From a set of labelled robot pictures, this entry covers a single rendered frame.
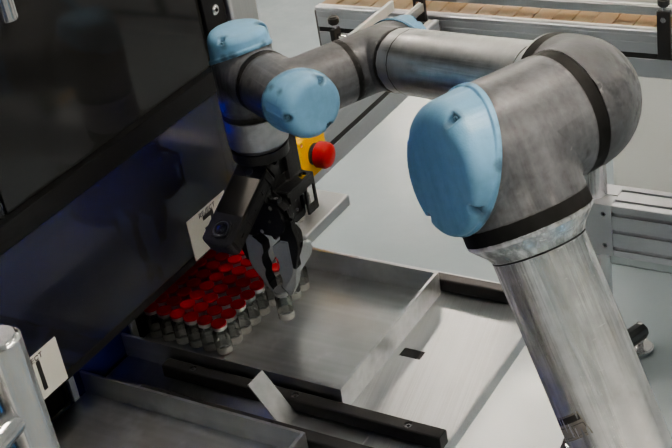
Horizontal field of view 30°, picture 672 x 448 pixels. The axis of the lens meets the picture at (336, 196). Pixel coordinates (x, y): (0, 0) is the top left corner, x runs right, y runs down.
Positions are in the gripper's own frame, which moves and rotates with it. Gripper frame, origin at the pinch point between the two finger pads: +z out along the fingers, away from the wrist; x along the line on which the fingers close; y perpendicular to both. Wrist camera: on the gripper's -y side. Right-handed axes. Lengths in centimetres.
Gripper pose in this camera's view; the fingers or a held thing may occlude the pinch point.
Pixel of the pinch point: (278, 287)
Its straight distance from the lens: 162.5
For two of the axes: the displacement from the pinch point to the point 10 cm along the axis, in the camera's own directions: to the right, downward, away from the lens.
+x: -8.5, -1.4, 5.1
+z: 1.5, 8.6, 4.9
